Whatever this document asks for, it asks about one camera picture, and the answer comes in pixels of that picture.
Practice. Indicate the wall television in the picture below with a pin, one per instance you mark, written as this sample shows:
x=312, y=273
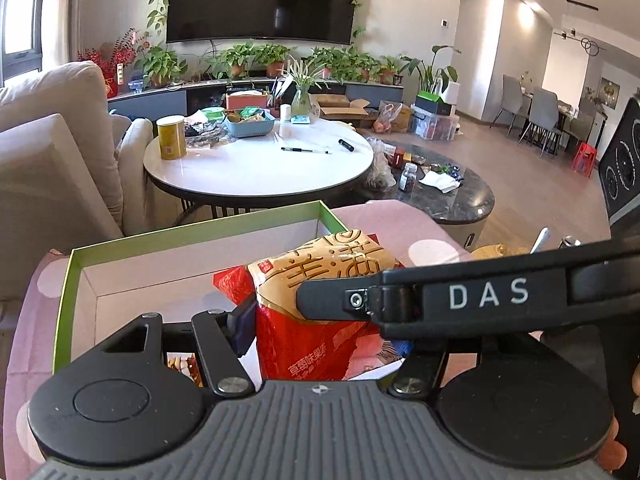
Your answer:
x=260, y=0

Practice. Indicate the blue plastic basket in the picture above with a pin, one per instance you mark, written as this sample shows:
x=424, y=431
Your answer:
x=250, y=127

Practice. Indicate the row of green potted plants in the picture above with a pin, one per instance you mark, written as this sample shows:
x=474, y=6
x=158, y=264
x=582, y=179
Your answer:
x=235, y=57

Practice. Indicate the large-leaf potted plant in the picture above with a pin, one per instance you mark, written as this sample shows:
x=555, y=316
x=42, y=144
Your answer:
x=430, y=67

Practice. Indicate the person's right hand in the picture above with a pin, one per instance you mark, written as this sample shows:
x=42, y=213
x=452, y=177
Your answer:
x=612, y=454

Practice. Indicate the dark marble coffee table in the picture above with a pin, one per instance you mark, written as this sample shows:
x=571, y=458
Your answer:
x=465, y=200

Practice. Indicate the green cardboard box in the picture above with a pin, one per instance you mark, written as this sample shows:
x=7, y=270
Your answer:
x=150, y=280

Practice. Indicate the dark television console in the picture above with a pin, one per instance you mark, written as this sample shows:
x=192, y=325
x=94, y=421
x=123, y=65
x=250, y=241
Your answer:
x=150, y=102

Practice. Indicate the wall picture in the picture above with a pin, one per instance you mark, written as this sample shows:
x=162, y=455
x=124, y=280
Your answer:
x=609, y=92

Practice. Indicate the red flower arrangement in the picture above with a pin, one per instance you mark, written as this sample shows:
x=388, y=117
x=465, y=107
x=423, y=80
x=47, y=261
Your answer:
x=112, y=62

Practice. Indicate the yellow canister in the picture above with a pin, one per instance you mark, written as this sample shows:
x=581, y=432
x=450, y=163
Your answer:
x=171, y=140

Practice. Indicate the white round table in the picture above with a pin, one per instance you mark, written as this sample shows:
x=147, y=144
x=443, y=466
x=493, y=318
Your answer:
x=260, y=170

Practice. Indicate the beige sofa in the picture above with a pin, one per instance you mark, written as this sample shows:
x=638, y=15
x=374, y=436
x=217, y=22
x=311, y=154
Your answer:
x=50, y=160

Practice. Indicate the printed snack packet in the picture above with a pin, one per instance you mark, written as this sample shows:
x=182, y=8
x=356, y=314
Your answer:
x=182, y=367

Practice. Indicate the small white cup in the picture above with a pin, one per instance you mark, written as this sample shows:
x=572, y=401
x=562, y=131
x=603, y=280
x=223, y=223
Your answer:
x=285, y=112

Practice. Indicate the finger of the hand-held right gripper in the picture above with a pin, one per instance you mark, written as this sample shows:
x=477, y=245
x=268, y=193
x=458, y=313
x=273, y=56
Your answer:
x=340, y=300

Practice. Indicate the window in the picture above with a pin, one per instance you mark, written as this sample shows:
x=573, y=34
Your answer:
x=22, y=15

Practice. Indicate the green and black box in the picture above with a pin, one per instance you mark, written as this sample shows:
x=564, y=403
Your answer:
x=434, y=103

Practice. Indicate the small teal box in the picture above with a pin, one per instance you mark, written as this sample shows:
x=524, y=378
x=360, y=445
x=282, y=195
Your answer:
x=300, y=119

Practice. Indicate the silver snack packet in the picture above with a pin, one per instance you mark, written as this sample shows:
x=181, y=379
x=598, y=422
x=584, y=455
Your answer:
x=539, y=241

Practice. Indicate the plastic bag of fruit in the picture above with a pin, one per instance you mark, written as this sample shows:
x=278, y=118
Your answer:
x=392, y=117

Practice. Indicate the dining table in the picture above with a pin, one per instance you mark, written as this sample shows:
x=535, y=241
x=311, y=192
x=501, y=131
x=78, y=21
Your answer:
x=567, y=110

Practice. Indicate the dark pill bottle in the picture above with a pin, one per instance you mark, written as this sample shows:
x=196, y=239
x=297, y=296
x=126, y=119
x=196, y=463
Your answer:
x=407, y=179

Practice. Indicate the black pendant lamp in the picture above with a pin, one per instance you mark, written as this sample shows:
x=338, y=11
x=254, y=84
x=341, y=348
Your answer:
x=582, y=40

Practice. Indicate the black marker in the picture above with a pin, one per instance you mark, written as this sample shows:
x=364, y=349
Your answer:
x=346, y=145

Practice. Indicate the open cardboard box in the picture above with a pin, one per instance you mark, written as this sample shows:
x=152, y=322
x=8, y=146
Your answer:
x=340, y=107

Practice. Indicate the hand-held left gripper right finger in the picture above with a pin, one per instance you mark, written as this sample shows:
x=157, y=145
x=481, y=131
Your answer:
x=417, y=372

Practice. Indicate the black pen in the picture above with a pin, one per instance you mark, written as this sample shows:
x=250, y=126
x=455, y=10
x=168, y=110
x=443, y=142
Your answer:
x=305, y=150

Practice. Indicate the clear storage bin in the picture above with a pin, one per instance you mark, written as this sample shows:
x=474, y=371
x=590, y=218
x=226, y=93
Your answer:
x=437, y=127

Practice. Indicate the red snack packet gold top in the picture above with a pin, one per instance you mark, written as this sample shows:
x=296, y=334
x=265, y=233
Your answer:
x=300, y=345

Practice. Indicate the dark crumpled bag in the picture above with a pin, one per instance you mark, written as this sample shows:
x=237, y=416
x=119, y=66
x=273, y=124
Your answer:
x=202, y=132

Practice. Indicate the clear plastic bag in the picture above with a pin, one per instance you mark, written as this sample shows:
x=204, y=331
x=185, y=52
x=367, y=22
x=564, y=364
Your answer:
x=380, y=165

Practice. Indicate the white tissue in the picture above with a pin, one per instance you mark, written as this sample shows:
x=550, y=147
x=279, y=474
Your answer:
x=440, y=181

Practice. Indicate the white cylinder lamp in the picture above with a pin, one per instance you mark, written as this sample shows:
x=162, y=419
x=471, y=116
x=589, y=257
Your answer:
x=451, y=92

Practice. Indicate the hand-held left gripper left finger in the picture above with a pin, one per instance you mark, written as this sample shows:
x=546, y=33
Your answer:
x=246, y=322

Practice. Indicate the glass vase with plant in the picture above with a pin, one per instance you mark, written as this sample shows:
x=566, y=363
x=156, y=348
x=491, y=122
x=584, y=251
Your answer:
x=301, y=97

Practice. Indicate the red plastic stool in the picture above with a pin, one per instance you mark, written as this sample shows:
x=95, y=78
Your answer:
x=585, y=157

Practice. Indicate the pink box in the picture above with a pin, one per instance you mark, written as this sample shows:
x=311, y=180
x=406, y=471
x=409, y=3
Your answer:
x=247, y=101

